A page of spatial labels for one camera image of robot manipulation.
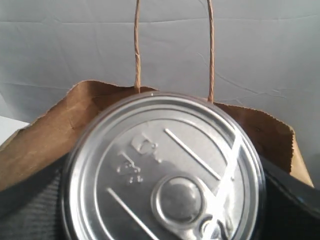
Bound pull-tab can dark grains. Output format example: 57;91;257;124
61;92;266;240

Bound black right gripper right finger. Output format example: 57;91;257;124
253;155;320;240

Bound brown paper bag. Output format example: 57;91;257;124
0;0;320;189

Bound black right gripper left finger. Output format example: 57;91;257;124
0;154;68;240

